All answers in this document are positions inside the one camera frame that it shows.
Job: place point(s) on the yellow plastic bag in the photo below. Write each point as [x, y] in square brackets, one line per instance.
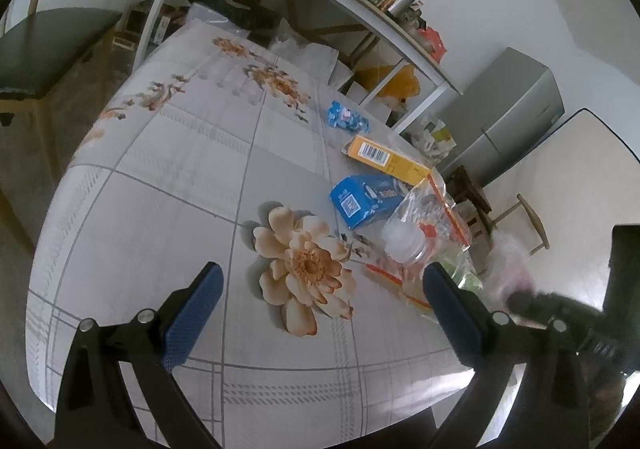
[395, 81]

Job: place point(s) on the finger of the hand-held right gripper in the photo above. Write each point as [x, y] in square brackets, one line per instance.
[540, 304]

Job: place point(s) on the large white sack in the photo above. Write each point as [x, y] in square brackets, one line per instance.
[310, 59]

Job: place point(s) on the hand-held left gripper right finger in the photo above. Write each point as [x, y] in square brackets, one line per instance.
[450, 319]

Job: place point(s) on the white plastic bags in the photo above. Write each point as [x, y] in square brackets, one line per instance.
[435, 139]

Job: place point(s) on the clear bag with orange stripe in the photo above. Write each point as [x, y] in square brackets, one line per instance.
[440, 199]

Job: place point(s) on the small blue candy packet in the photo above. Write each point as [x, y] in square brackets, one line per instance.
[345, 116]

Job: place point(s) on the light green wrapper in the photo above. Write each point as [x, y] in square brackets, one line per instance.
[465, 274]

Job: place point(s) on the black cloth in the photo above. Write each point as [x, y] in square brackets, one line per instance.
[225, 9]

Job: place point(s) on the wooden chair with dark cushion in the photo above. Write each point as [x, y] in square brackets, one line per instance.
[530, 214]
[50, 49]

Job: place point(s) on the dark wooden stool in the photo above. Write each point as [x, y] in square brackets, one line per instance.
[470, 194]

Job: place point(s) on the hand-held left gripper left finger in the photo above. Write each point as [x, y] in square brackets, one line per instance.
[192, 319]

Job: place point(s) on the orange red bag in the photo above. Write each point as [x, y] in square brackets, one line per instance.
[431, 44]

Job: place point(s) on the blue toothpaste box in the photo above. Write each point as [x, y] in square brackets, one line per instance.
[360, 201]

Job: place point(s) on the small wooden crate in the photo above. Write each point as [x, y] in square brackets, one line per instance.
[130, 29]

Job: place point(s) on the orange cardboard box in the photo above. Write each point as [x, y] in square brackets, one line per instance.
[385, 161]

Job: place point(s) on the grey refrigerator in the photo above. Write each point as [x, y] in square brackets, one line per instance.
[515, 119]

